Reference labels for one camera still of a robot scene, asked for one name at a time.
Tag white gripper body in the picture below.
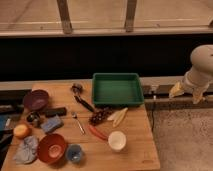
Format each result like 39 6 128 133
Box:
183 67 213 94

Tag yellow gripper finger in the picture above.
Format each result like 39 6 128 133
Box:
193 90 204 104
169 82 184 98

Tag yellow banana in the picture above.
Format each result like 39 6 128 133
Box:
107 108 127 127

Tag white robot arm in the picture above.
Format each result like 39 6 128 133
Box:
169 45 213 104

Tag green plastic tray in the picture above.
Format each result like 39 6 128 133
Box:
92 73 144 107

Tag white cup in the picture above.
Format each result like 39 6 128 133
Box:
108 131 126 152

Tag bunch of dark grapes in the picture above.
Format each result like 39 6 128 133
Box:
89 108 113 126

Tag metal spoon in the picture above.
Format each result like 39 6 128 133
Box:
71 112 85 135

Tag small blue bowl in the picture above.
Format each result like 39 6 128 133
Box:
65 144 83 163

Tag blue sponge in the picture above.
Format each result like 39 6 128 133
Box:
41 115 63 134

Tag black rectangular block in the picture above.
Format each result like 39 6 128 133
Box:
44 107 67 117

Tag red bowl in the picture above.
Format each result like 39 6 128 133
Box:
37 134 67 164

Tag purple bowl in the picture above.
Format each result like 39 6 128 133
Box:
23 89 49 111

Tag small dark metal cup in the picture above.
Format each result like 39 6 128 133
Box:
26 112 41 127

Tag orange fruit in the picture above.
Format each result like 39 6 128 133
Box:
13 124 31 139

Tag grey crumpled cloth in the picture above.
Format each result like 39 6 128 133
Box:
13 136 39 164

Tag black handled ice cream scoop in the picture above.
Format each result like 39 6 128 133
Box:
71 83 94 112

